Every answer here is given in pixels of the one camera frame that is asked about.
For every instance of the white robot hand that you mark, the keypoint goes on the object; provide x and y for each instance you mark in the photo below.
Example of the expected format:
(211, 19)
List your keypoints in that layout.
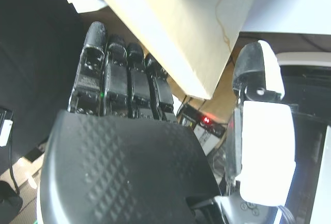
(124, 169)

